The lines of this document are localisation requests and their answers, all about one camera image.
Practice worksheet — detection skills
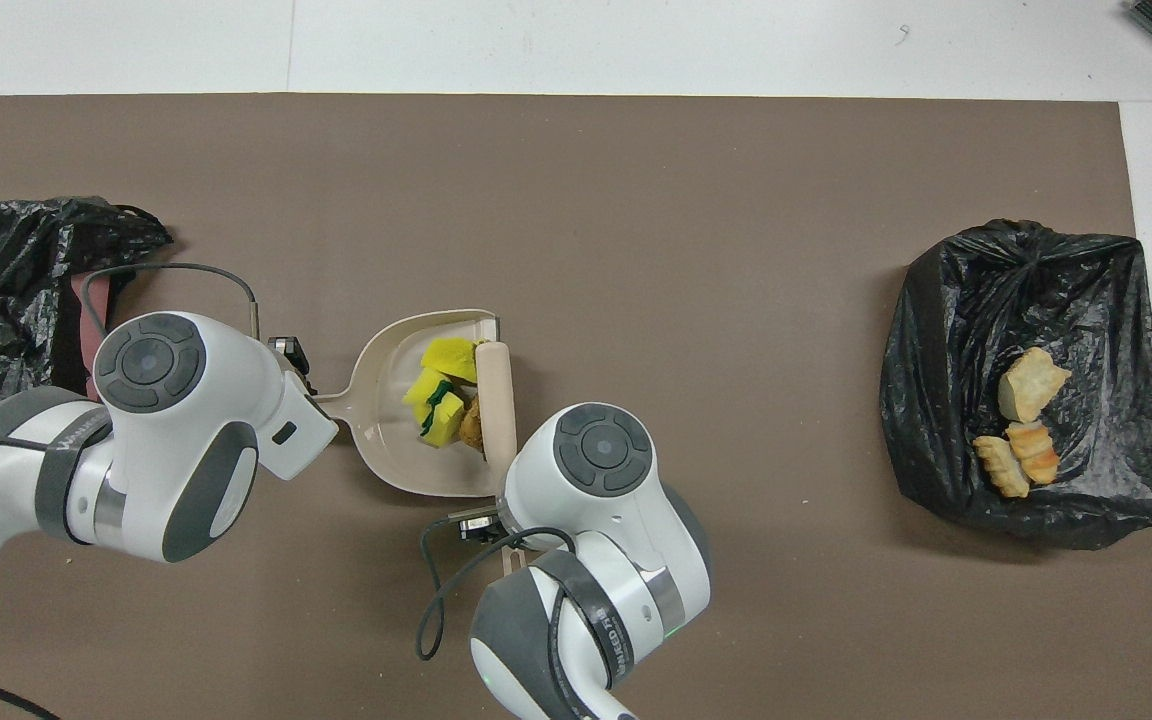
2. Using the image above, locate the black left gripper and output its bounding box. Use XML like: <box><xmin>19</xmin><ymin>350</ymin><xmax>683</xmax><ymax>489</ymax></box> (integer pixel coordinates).
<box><xmin>271</xmin><ymin>337</ymin><xmax>315</xmax><ymax>397</ymax></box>

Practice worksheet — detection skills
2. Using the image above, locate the beige plastic dustpan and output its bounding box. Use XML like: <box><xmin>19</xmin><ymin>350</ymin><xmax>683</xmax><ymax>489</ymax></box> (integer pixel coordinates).
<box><xmin>311</xmin><ymin>308</ymin><xmax>522</xmax><ymax>498</ymax></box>

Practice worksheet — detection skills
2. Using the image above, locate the beige hand brush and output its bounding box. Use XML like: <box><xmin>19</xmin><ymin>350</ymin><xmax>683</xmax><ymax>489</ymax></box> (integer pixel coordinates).
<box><xmin>474</xmin><ymin>340</ymin><xmax>522</xmax><ymax>579</ymax></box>

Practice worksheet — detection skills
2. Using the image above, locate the striped croissant bread piece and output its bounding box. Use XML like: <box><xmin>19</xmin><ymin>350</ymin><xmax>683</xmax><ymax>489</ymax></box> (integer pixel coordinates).
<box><xmin>973</xmin><ymin>435</ymin><xmax>1031</xmax><ymax>499</ymax></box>

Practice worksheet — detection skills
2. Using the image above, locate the orange crusted bread slice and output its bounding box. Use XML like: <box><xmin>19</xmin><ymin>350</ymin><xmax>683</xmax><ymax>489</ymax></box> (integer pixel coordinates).
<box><xmin>1006</xmin><ymin>421</ymin><xmax>1061</xmax><ymax>486</ymax></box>

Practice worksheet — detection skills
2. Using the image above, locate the pale cream bread chunk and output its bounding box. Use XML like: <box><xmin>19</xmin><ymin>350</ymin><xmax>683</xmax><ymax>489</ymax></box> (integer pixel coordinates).
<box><xmin>998</xmin><ymin>347</ymin><xmax>1073</xmax><ymax>423</ymax></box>

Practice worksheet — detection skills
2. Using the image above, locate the pink bin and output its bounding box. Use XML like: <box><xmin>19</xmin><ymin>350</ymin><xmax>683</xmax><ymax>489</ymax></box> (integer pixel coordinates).
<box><xmin>71</xmin><ymin>275</ymin><xmax>115</xmax><ymax>396</ymax></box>

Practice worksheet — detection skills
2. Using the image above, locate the taut black bag-lined bin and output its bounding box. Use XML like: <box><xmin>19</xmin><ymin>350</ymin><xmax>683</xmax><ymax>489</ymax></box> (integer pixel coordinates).
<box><xmin>880</xmin><ymin>220</ymin><xmax>1152</xmax><ymax>551</ymax></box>

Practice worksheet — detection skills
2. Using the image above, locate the brown table mat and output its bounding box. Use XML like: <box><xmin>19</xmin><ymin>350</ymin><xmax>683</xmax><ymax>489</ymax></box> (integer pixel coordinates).
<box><xmin>0</xmin><ymin>93</ymin><xmax>1152</xmax><ymax>720</ymax></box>

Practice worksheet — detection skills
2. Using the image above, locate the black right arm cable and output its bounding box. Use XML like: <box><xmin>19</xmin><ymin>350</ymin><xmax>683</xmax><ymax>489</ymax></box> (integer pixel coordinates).
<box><xmin>416</xmin><ymin>510</ymin><xmax>582</xmax><ymax>663</ymax></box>

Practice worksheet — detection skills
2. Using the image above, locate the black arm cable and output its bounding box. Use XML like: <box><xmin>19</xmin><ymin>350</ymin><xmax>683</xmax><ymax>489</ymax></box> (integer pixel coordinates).
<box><xmin>416</xmin><ymin>510</ymin><xmax>582</xmax><ymax>663</ymax></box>
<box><xmin>0</xmin><ymin>262</ymin><xmax>262</xmax><ymax>720</ymax></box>

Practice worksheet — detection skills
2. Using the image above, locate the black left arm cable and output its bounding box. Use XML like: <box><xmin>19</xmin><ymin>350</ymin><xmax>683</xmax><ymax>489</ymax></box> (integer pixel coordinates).
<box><xmin>0</xmin><ymin>262</ymin><xmax>262</xmax><ymax>720</ymax></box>

